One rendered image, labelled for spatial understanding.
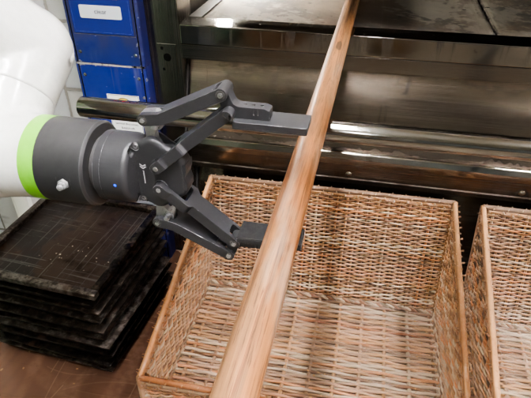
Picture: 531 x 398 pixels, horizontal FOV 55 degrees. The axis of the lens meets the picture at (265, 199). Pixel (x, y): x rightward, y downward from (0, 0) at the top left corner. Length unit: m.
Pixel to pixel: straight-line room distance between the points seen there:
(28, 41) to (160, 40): 0.51
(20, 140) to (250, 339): 0.33
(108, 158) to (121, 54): 0.62
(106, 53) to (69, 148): 0.62
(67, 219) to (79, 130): 0.65
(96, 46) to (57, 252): 0.43
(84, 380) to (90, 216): 0.34
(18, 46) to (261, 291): 0.40
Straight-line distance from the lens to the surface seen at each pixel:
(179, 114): 0.49
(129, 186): 0.53
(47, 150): 0.55
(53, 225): 1.18
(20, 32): 0.64
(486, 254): 1.08
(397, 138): 0.67
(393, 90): 1.07
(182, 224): 0.57
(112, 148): 0.53
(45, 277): 1.05
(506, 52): 1.05
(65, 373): 1.18
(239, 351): 0.34
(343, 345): 1.15
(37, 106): 0.63
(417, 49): 1.02
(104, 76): 1.17
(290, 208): 0.45
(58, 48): 0.65
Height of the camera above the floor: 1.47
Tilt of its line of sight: 35 degrees down
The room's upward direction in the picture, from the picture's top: straight up
